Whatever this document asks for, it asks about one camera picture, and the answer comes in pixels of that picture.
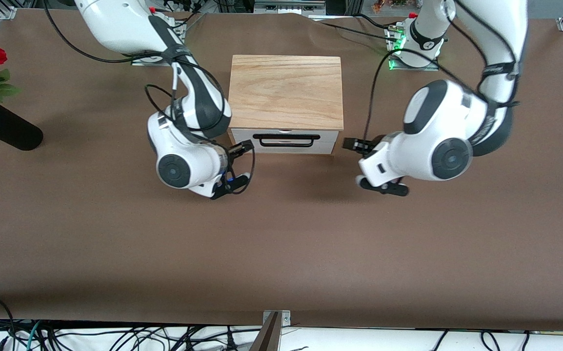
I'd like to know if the black metal drawer handle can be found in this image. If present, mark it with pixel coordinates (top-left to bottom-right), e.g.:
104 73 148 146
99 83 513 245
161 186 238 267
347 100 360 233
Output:
253 133 321 148

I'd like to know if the white-fronted wooden drawer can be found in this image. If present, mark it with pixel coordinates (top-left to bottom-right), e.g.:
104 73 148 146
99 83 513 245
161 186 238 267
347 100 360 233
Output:
230 129 340 155

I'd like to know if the light wooden drawer cabinet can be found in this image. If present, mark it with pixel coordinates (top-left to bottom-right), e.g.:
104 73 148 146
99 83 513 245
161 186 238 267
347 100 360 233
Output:
226 55 344 156

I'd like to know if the brown table cover sheet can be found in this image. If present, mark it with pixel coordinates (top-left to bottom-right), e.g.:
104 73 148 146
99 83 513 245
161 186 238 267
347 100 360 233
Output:
0 9 563 332

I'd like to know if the grey power strip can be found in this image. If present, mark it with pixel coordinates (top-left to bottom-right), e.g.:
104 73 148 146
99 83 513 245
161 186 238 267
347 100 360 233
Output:
255 0 327 15

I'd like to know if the white lower shelf board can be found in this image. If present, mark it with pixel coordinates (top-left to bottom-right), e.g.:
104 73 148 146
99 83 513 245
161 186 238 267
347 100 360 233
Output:
0 324 563 351

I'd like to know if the black cylinder vase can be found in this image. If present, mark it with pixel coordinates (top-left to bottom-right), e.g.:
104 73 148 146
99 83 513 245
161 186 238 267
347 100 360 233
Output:
0 102 44 151

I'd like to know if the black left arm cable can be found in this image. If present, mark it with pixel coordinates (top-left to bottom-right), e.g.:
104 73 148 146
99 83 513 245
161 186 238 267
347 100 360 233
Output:
363 0 521 145

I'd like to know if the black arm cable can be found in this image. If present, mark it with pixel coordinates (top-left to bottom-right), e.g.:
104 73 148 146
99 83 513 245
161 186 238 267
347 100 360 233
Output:
363 0 521 145
42 0 256 195

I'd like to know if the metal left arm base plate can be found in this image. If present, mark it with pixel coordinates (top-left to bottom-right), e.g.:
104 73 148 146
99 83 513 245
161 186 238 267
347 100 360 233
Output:
388 27 441 72

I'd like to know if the black base supply cable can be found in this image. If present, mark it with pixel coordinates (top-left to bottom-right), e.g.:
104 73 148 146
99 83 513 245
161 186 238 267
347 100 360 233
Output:
317 14 400 44

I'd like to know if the black base cable bundle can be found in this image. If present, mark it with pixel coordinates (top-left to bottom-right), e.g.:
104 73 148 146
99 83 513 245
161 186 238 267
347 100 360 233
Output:
162 0 205 29

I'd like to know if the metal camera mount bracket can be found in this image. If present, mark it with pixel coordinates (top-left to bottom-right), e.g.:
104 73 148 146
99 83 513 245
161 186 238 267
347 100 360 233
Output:
250 310 292 351

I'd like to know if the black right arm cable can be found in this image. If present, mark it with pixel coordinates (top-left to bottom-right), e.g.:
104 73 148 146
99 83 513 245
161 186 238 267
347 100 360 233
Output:
42 0 256 195

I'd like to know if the black cable tangle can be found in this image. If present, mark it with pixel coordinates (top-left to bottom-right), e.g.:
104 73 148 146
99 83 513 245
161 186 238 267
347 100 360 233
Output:
42 326 262 351

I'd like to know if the teal cable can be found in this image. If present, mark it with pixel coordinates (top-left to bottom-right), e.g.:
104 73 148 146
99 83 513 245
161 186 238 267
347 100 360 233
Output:
27 319 42 351

